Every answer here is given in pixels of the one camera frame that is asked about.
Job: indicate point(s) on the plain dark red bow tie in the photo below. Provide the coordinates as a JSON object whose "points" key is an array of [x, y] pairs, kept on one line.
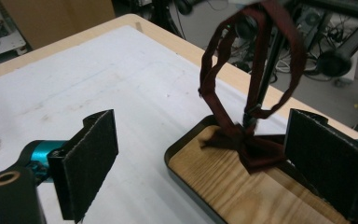
{"points": [[254, 155]]}

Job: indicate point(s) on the brown wooden panel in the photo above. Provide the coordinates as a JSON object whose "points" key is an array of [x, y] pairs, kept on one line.
{"points": [[59, 21]]}

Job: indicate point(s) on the black rack with wooden tray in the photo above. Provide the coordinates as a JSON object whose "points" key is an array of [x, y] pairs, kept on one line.
{"points": [[223, 193]]}

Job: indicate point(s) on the white shelf board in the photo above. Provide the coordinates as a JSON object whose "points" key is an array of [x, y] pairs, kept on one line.
{"points": [[9, 43]]}

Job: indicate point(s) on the black metal frame stand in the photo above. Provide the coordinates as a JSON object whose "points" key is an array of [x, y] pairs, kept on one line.
{"points": [[164, 15]]}

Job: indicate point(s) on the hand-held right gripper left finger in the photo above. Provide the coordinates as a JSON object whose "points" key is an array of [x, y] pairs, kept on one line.
{"points": [[90, 161]]}

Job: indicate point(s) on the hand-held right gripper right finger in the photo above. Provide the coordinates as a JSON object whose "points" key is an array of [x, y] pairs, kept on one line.
{"points": [[326, 161]]}

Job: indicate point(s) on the white foam mat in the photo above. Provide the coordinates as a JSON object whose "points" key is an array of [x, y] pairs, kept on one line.
{"points": [[105, 77]]}

